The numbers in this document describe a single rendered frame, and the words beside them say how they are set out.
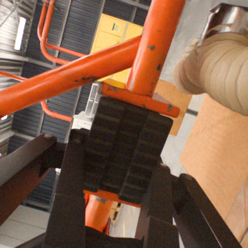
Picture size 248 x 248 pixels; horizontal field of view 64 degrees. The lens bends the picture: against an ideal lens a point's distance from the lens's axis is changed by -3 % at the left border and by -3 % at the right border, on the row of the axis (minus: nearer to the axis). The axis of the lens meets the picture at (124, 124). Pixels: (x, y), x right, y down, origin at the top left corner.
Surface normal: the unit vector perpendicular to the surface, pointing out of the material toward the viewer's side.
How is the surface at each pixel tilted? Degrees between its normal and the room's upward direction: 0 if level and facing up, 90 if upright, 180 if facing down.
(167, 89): 90
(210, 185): 1
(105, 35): 90
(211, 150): 1
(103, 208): 103
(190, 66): 45
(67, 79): 98
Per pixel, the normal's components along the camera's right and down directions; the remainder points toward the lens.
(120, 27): 0.01, 0.23
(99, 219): 0.22, 0.31
